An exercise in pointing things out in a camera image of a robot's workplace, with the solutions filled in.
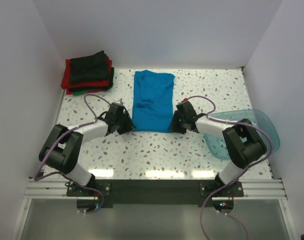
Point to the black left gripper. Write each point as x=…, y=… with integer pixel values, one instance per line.
x=122, y=120

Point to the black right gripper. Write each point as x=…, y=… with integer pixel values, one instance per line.
x=179, y=122

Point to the blue t shirt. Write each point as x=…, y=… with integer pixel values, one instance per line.
x=152, y=109

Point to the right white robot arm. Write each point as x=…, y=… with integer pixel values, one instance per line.
x=242, y=140

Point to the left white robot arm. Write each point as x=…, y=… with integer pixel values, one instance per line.
x=62, y=147

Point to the translucent blue plastic bin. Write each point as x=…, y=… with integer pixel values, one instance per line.
x=217, y=146

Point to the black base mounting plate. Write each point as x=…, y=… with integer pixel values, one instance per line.
x=141, y=192

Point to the folded black t shirt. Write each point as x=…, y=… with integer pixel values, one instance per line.
x=89, y=68

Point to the folded red t shirt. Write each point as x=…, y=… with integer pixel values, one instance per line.
x=66, y=85

